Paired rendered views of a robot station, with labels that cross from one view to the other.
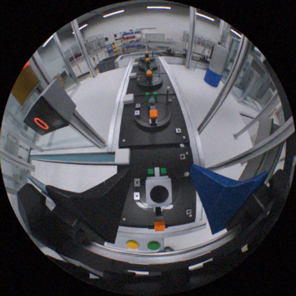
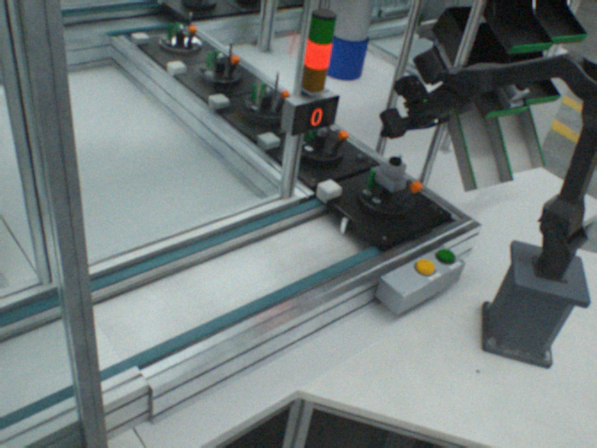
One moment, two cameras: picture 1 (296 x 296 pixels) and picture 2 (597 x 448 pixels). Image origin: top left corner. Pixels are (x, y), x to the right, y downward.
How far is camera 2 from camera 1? 1.36 m
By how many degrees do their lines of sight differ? 42
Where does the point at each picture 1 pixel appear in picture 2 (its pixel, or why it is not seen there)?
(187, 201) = (422, 203)
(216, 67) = (354, 24)
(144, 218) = (401, 228)
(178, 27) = not seen: outside the picture
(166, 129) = (346, 160)
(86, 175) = (281, 248)
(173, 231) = (444, 237)
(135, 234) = (411, 252)
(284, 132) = not seen: hidden behind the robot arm
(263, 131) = not seen: hidden behind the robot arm
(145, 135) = (331, 171)
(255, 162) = (454, 123)
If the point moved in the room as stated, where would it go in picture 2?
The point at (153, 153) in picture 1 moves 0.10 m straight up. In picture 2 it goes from (354, 180) to (362, 147)
